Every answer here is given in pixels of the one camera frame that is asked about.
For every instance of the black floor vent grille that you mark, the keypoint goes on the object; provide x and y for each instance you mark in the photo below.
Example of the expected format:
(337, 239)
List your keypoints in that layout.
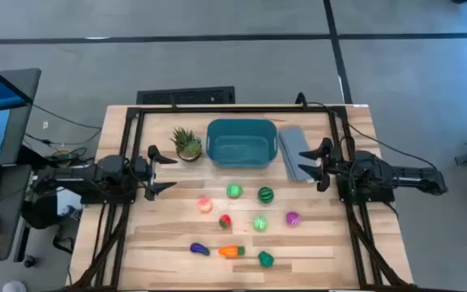
(185, 96)

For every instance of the orange toy carrot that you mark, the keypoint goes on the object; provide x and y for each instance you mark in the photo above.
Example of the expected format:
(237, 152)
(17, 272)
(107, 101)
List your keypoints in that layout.
(229, 251)

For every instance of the folded grey cloth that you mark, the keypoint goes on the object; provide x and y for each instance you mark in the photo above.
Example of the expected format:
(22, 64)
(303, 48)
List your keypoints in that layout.
(294, 152)

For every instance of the teal plastic bin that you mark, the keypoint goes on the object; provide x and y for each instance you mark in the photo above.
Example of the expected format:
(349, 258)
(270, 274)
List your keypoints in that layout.
(241, 146)

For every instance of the potted succulent plant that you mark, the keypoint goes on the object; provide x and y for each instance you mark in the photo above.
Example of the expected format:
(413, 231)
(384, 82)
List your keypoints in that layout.
(187, 146)

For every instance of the toy peach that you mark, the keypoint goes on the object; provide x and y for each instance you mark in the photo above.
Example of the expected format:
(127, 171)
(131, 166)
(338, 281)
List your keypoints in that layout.
(204, 204)

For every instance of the bright green toy apple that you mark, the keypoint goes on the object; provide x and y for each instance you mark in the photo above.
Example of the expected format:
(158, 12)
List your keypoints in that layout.
(234, 190)

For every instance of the grey desk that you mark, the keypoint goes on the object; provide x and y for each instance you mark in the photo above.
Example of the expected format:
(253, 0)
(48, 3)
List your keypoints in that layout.
(12, 211)

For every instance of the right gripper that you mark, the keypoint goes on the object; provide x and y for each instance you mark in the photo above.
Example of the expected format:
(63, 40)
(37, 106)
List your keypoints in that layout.
(339, 168)

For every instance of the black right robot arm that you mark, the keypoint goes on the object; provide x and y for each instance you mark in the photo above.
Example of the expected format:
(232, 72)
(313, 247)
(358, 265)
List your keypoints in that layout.
(379, 174)

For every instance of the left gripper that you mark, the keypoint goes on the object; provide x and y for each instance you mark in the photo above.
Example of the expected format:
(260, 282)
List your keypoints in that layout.
(142, 174)

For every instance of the purple toy eggplant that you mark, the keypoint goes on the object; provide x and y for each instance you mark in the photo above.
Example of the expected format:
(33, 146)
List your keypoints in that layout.
(199, 249)

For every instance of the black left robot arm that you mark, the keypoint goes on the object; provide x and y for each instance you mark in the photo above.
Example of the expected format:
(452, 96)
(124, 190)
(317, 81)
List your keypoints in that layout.
(95, 174)

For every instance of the dark green toy pepper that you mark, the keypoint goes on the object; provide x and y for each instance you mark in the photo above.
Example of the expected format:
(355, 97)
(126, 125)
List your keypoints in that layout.
(266, 259)

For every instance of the red green toy tomato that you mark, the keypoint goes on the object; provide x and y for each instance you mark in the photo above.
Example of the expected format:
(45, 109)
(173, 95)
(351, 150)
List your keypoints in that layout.
(225, 221)

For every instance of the light green toy cabbage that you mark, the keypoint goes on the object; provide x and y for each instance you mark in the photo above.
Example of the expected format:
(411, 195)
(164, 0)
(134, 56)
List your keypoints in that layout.
(260, 223)

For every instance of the toy watermelon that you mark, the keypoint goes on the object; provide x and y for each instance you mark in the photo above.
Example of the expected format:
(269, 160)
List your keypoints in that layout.
(265, 195)

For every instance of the black aluminium table frame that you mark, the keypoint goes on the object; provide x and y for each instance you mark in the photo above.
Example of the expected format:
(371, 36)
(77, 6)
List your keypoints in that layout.
(131, 142)

